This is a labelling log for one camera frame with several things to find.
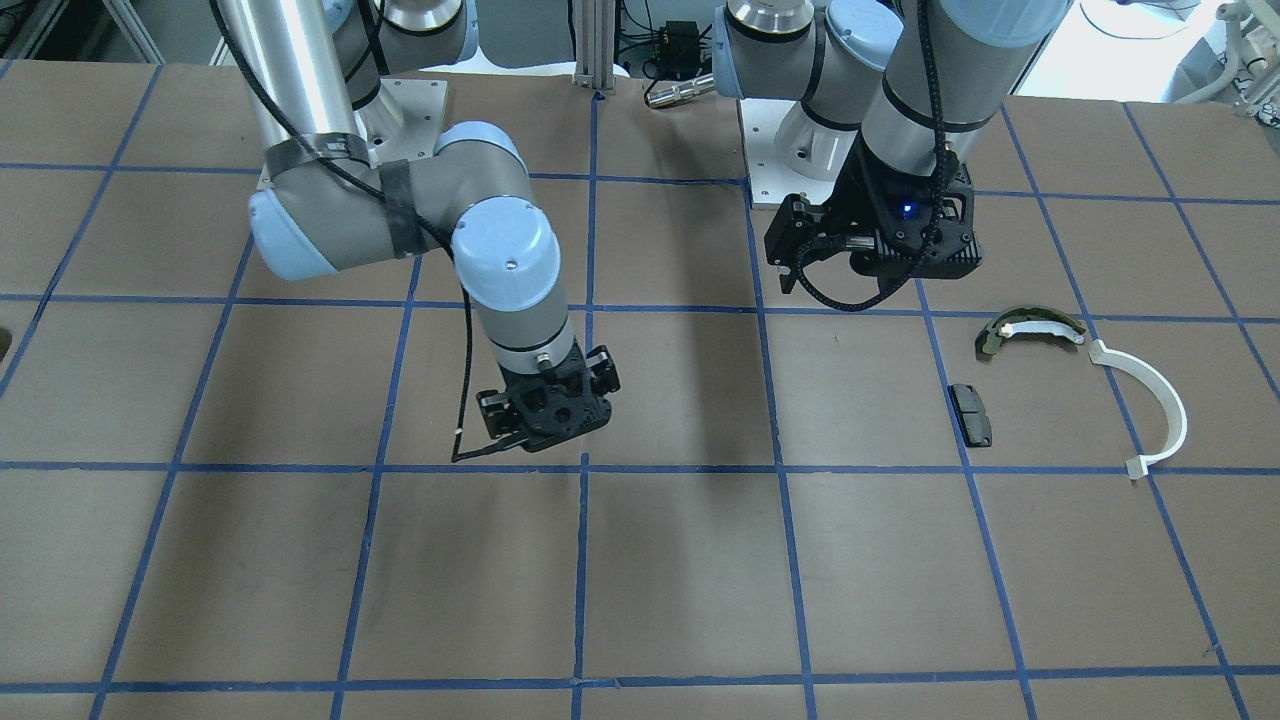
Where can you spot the black brake pad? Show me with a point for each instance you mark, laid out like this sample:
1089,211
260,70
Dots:
971,413

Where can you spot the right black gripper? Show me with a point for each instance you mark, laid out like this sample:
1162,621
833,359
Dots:
603,368

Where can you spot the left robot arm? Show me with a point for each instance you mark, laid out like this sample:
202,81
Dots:
916,83

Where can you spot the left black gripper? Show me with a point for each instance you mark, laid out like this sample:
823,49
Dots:
862,192

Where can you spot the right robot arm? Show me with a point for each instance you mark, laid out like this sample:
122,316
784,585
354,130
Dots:
329,207

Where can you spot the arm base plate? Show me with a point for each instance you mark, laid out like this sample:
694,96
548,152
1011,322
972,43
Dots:
788,152
401,123

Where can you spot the aluminium frame post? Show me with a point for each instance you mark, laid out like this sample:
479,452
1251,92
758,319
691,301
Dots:
594,26

